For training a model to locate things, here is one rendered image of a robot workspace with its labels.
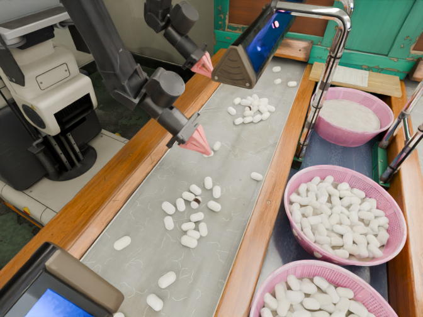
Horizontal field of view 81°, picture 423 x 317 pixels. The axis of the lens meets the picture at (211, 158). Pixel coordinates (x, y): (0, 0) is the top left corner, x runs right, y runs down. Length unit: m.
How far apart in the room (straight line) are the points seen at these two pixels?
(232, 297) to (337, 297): 0.20
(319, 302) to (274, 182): 0.27
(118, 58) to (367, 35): 0.96
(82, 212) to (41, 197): 0.80
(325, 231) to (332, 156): 0.35
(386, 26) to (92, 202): 1.16
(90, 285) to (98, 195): 0.47
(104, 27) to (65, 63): 0.57
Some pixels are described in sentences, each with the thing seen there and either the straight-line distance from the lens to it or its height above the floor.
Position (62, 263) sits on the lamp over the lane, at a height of 1.10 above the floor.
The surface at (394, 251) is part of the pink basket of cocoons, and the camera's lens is 0.67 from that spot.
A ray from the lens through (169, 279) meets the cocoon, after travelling 0.54.
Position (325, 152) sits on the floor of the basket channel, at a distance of 0.93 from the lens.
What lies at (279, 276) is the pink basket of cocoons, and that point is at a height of 0.75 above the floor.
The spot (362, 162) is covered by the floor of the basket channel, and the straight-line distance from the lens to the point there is 0.95.
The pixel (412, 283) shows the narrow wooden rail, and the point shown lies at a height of 0.76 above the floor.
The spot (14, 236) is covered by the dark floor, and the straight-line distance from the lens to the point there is 1.77.
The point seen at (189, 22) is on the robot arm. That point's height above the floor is 1.02.
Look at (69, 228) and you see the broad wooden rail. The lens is 0.65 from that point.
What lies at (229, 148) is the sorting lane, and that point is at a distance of 0.76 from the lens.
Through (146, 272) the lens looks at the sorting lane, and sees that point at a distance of 0.57.
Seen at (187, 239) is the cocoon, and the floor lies 0.76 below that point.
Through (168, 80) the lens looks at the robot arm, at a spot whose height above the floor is 1.01.
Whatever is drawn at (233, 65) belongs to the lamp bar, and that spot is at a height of 1.08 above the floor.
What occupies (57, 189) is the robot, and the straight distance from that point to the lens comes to 1.44.
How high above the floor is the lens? 1.27
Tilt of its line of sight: 46 degrees down
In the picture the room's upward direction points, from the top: straight up
